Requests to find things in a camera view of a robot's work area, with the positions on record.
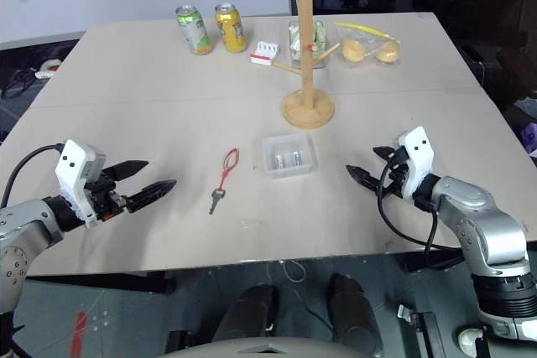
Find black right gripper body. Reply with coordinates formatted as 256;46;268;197
379;145;410;200

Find grey robot torso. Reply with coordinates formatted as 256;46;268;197
161;335;381;358

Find white power strip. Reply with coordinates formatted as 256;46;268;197
34;60;63;80

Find green drink can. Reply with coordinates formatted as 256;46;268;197
175;4;213;56

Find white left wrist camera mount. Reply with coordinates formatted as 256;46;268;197
55;138;106;231

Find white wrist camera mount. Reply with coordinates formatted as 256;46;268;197
55;138;106;231
397;125;435;200

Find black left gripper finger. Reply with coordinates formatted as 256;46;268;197
124;179;178;214
102;159;150;184

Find purple cloth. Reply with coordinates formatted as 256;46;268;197
520;122;537;153

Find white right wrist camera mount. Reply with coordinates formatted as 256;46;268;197
397;125;435;200

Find yellow drink can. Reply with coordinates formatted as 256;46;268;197
214;3;248;54

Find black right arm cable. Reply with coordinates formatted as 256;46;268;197
377;158;467;271

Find white string loop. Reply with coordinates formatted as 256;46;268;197
278;260;306;284

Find black floor cables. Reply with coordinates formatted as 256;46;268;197
2;66;41;99

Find clear glass jar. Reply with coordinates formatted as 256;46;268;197
287;20;329;70

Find red and white small box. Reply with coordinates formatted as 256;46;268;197
249;41;280;67

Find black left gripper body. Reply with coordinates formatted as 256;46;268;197
83;175;129;224

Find clear plastic box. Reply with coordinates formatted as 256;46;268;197
261;132;316;180

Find key with red loop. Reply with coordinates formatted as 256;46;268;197
208;148;241;215

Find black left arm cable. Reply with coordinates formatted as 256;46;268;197
0;144;64;208

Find wooden peg tree stand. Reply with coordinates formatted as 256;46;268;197
256;0;350;131

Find clear bag with buns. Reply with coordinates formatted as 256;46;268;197
334;21;402;70

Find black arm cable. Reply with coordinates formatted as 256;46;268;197
0;144;64;208
377;158;467;271

